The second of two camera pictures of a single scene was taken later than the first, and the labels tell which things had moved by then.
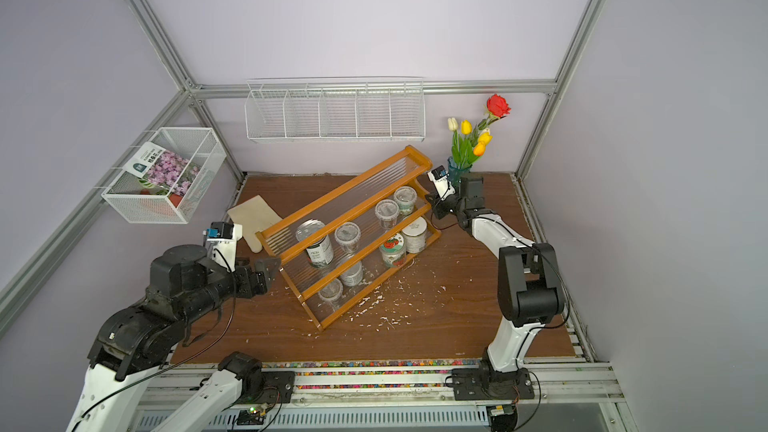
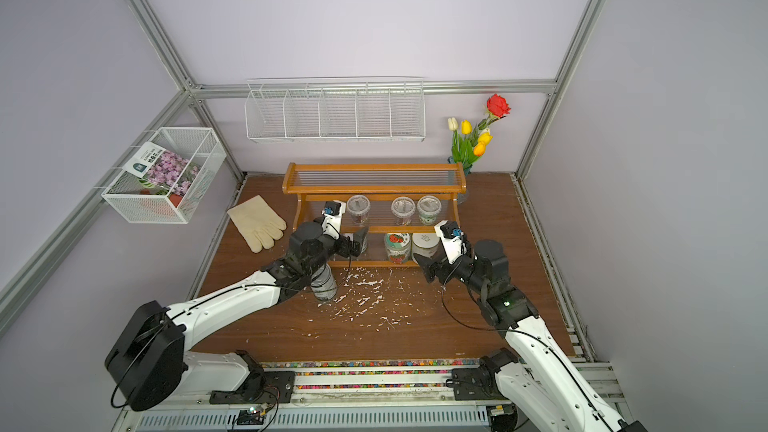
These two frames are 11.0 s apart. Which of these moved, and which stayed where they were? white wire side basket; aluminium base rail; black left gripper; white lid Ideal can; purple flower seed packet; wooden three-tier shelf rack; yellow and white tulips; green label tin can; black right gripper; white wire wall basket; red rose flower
Moved: black left gripper; wooden three-tier shelf rack; white lid Ideal can; green label tin can; black right gripper
Stayed: aluminium base rail; white wire side basket; white wire wall basket; yellow and white tulips; purple flower seed packet; red rose flower
